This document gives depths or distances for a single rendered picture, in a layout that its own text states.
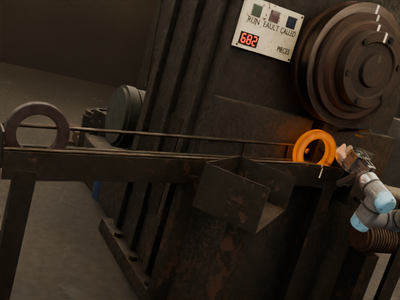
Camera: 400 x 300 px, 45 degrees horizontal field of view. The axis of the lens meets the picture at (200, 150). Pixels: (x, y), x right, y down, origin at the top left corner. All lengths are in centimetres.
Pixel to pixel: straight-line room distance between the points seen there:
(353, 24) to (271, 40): 29
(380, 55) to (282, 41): 36
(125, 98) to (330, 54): 138
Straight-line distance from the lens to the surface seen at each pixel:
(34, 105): 146
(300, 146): 191
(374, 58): 187
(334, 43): 182
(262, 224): 142
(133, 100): 281
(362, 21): 190
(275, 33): 185
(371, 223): 191
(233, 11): 181
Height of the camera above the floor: 103
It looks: 12 degrees down
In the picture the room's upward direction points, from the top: 16 degrees clockwise
